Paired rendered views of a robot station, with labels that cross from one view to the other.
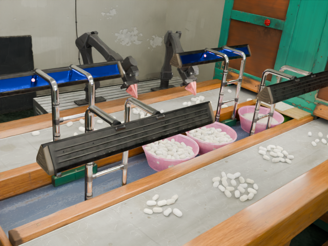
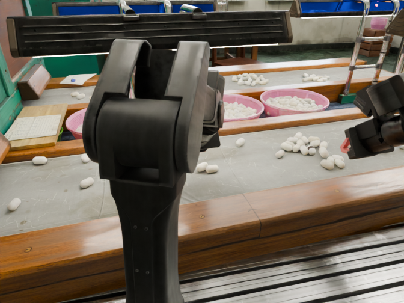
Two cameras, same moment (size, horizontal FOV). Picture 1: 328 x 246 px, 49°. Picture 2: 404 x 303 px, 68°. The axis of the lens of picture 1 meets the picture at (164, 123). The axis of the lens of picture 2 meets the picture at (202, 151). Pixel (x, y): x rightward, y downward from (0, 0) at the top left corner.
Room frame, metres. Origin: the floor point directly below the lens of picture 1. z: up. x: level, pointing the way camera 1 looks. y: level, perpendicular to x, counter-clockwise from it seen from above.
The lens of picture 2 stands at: (2.65, 0.16, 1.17)
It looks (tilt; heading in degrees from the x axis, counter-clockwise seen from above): 29 degrees down; 208
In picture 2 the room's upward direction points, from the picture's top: straight up
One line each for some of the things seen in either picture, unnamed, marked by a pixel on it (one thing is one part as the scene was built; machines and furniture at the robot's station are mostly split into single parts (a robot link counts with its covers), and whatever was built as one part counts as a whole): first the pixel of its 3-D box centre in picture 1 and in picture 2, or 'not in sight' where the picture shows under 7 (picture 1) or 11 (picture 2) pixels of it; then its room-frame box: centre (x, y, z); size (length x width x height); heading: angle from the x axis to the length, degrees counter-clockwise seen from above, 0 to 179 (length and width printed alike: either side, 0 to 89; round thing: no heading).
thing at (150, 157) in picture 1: (169, 153); (292, 109); (1.47, -0.04, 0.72); 0.27 x 0.27 x 0.10
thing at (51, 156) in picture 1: (139, 129); (353, 6); (0.98, 0.07, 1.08); 0.62 x 0.08 x 0.07; 133
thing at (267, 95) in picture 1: (302, 83); (140, 11); (1.65, -0.63, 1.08); 0.62 x 0.08 x 0.07; 133
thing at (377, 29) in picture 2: not in sight; (374, 36); (-4.04, 0.27, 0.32); 0.42 x 0.42 x 0.64; 40
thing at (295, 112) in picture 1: (281, 107); (37, 124); (2.12, -0.72, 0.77); 0.33 x 0.15 x 0.01; 43
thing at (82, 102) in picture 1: (90, 95); not in sight; (2.14, 0.49, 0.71); 0.20 x 0.07 x 0.08; 130
